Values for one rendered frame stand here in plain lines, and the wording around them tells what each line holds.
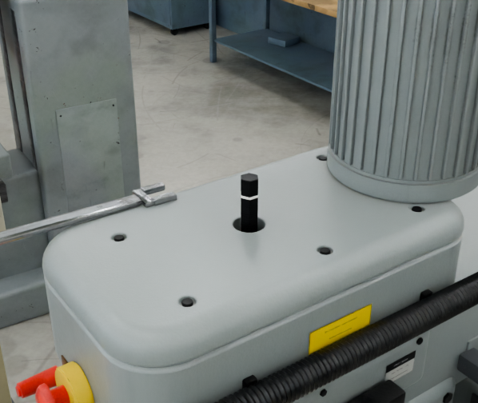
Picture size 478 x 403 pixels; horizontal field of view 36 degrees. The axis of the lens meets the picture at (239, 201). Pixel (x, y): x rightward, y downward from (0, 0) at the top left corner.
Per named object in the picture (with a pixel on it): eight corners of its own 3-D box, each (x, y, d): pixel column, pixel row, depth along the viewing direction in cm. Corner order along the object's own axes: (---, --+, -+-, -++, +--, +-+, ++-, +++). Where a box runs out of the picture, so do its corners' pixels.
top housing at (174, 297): (143, 487, 72) (131, 361, 64) (40, 344, 91) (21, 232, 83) (464, 315, 95) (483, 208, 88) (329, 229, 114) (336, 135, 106)
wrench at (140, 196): (-27, 258, 78) (-28, 252, 78) (-37, 241, 81) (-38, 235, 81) (177, 199, 90) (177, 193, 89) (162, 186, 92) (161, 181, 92)
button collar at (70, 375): (80, 432, 78) (73, 389, 75) (57, 399, 82) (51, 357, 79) (97, 424, 79) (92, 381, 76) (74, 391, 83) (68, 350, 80)
